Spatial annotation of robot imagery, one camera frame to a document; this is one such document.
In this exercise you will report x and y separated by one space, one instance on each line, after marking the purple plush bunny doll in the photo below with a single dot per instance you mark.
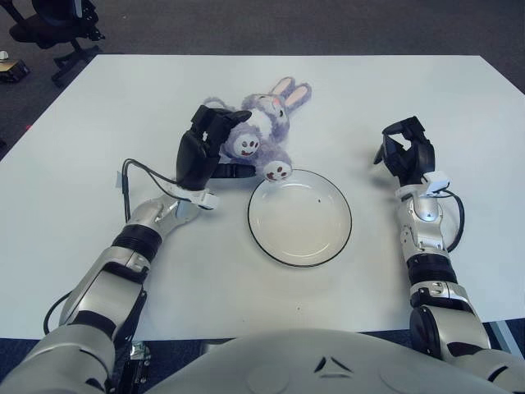
270 135

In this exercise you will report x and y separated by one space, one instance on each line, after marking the cardboard box on floor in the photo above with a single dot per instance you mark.
14 70

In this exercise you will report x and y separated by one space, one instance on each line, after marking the black office chair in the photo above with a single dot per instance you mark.
45 28

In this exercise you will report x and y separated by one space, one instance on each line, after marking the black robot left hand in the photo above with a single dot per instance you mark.
193 160

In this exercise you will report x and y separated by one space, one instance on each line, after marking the white plate black rim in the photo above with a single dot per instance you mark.
299 230

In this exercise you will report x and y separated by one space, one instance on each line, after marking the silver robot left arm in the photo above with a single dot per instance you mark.
102 287

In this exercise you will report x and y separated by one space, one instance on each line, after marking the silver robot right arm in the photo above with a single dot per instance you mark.
426 230

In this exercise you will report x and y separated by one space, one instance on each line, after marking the grey table base bar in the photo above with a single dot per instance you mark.
217 344

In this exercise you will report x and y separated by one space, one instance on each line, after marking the black metal bracket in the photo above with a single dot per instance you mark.
137 369

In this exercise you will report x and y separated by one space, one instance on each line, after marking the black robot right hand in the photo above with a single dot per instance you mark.
416 158

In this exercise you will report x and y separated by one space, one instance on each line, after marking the grey robot torso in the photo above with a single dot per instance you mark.
287 369

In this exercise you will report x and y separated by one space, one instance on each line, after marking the grey metal table leg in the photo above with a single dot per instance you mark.
506 336

